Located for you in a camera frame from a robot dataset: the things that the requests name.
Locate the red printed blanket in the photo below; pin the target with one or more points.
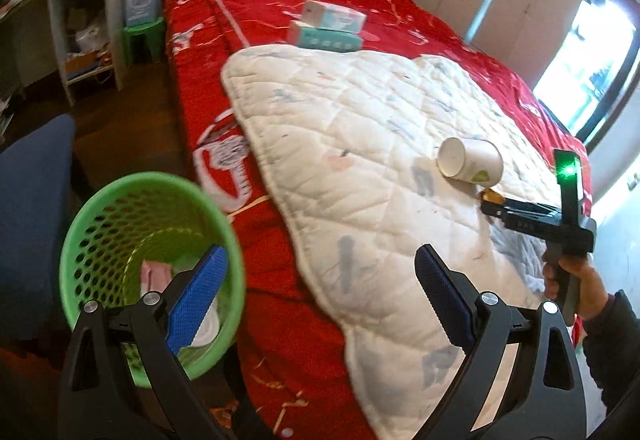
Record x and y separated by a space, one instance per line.
280 310

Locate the blue and white bag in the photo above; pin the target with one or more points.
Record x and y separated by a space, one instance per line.
142 0

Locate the green plastic stool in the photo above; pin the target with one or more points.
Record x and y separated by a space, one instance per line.
142 33

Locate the white plastic bag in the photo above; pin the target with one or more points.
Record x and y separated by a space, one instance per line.
90 38

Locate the pink and white wrapper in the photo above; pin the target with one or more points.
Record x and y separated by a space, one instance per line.
155 277

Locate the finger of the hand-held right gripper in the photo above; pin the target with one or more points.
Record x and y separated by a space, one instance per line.
492 210

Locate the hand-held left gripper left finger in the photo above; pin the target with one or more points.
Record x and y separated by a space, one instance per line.
200 300

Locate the orange book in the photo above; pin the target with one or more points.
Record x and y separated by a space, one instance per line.
82 61

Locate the person's right hand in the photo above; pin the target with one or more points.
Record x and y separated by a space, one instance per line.
590 285

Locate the white tissue box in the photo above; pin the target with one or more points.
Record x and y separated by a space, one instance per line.
332 16

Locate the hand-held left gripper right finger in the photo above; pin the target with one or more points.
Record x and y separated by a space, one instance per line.
445 295

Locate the teal tissue box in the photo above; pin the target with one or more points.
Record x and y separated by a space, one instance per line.
325 40

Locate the white desk with shelves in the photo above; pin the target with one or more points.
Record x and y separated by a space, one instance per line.
57 45

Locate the green perforated plastic basket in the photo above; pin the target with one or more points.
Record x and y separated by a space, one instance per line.
125 200

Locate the person's right forearm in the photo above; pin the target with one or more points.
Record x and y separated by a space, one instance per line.
615 345

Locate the white wardrobe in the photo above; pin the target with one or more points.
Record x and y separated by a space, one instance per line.
525 10

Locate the white paper cup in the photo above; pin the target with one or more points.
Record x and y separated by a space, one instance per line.
475 160

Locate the white quilted mat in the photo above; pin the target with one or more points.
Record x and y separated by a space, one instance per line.
350 145

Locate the blue fabric office chair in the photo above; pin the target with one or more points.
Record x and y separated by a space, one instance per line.
35 195

